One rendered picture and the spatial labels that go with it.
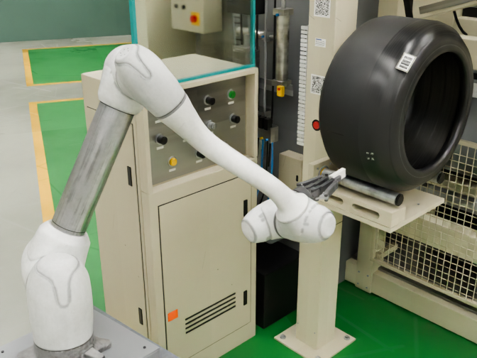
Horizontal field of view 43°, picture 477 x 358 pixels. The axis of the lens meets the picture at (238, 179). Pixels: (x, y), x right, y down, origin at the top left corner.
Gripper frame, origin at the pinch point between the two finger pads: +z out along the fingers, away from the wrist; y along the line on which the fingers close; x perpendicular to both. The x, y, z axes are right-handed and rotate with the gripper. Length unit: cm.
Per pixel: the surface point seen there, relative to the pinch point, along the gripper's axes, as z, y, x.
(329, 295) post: 24, 26, 80
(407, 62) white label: 22.0, -11.3, -33.9
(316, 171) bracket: 17.3, 23.9, 13.3
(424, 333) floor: 61, 0, 112
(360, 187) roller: 18.8, 5.0, 14.6
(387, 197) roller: 18.8, -6.8, 14.6
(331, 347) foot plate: 20, 23, 105
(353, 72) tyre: 15.3, 4.3, -29.9
